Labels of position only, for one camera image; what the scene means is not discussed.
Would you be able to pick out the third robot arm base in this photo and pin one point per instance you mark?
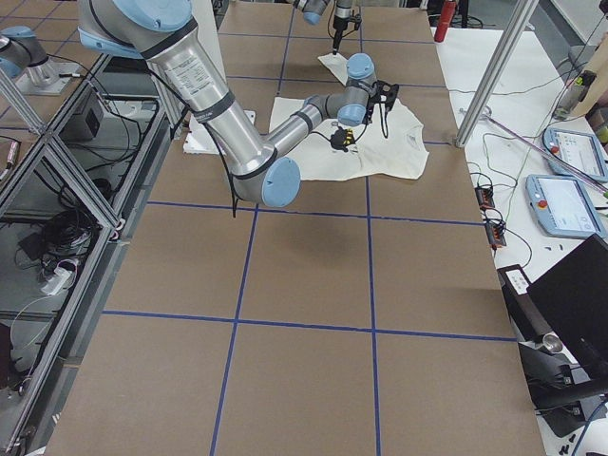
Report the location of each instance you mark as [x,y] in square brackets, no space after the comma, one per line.
[24,60]

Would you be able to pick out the near teach pendant blue grey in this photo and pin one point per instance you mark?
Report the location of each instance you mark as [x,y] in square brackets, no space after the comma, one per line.
[562,207]

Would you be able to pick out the black laptop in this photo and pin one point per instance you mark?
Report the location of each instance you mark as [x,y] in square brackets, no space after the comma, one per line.
[572,298]

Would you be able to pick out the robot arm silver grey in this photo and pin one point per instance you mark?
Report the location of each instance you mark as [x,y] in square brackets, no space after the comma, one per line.
[165,33]
[313,10]

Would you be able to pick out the grey box under rack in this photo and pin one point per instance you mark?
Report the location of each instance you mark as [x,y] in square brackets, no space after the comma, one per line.
[85,122]

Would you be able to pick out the cream long-sleeve cat shirt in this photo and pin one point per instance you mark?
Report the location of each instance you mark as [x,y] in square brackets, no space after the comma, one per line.
[343,136]

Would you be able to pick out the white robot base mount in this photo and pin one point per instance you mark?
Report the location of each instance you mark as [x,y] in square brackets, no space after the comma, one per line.
[209,138]

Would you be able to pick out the far teach pendant blue grey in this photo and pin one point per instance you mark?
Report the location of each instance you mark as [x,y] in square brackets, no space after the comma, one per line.
[581,150]

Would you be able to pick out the red bottle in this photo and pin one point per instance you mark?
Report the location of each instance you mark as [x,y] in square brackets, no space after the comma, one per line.
[446,16]

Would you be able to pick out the teach pendant blue grey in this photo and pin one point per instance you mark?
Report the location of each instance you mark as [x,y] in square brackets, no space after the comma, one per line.
[581,150]
[562,207]

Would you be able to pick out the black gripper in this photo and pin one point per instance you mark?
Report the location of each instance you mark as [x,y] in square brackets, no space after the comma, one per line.
[338,25]

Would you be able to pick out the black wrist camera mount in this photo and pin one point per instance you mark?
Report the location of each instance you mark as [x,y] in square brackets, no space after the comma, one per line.
[385,94]

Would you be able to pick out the black orange connector module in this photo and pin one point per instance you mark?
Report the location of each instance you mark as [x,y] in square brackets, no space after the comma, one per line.
[484,196]
[495,233]

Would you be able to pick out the white power strip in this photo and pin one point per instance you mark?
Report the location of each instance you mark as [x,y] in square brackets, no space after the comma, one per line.
[61,279]

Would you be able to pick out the aluminium frame rack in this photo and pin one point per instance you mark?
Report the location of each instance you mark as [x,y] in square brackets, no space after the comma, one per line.
[74,205]

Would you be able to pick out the black box with label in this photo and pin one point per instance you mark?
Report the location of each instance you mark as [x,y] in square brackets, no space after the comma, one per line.
[527,317]

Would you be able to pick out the aluminium frame post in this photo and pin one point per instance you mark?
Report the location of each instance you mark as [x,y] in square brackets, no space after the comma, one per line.
[502,53]

